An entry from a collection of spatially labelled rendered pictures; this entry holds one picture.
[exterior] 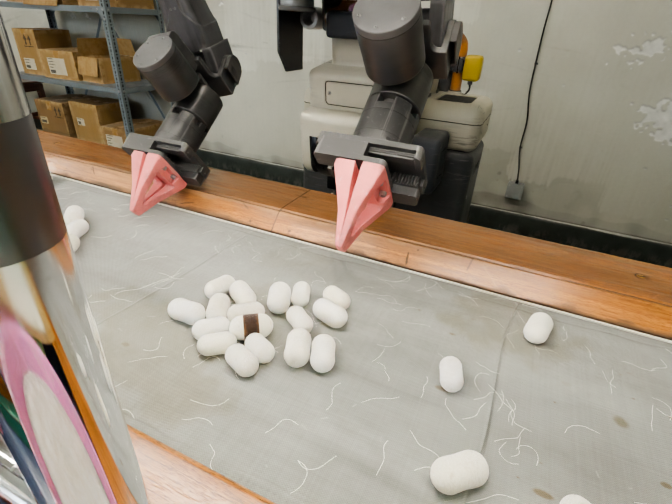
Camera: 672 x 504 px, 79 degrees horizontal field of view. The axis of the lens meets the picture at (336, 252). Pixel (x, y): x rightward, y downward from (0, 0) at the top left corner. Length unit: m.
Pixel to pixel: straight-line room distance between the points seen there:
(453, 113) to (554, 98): 1.19
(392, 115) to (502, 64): 1.94
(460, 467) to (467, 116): 1.00
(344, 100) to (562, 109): 1.51
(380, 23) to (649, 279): 0.38
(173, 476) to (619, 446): 0.29
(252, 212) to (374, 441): 0.36
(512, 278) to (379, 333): 0.17
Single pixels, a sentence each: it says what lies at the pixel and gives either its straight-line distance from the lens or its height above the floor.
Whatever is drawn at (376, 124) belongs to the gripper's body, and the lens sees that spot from 0.40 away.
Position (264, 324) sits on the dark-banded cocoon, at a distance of 0.36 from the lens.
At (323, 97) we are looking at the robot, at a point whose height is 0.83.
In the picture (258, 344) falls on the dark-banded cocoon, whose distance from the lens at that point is 0.34.
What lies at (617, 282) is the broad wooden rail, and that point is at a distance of 0.52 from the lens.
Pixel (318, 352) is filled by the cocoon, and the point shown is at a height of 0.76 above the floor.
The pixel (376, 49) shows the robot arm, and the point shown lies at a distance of 0.38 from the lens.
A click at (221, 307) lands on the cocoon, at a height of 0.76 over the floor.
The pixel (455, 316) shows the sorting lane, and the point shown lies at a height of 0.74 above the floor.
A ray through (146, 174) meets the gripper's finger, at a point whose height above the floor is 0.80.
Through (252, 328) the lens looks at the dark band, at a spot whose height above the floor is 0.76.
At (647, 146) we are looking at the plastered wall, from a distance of 2.41.
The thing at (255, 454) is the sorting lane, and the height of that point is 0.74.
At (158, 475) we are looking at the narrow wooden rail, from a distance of 0.27.
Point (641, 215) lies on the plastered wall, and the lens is 2.50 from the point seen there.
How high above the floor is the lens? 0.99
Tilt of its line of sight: 29 degrees down
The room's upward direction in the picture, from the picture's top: 3 degrees clockwise
